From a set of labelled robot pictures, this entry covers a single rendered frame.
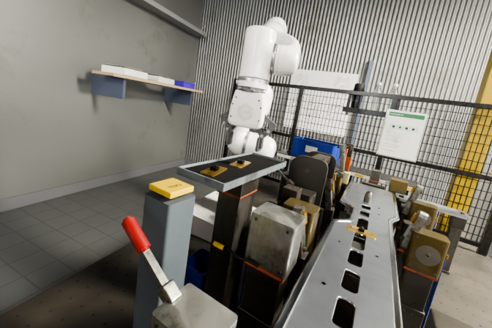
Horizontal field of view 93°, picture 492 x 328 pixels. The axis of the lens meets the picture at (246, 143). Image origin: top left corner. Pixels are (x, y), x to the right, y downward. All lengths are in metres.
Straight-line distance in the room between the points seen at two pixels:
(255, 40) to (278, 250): 0.50
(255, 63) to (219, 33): 3.92
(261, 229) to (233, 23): 4.13
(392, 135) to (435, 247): 1.02
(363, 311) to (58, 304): 0.79
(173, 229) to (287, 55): 0.48
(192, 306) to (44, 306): 0.64
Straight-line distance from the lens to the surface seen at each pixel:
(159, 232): 0.48
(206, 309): 0.39
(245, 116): 0.64
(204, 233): 1.16
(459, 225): 1.51
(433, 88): 3.87
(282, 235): 0.52
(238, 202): 0.66
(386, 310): 0.60
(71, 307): 0.94
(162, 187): 0.47
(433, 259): 0.93
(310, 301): 0.53
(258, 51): 0.64
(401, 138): 1.82
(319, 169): 0.85
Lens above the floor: 1.33
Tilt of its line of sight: 9 degrees down
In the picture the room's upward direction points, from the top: 9 degrees clockwise
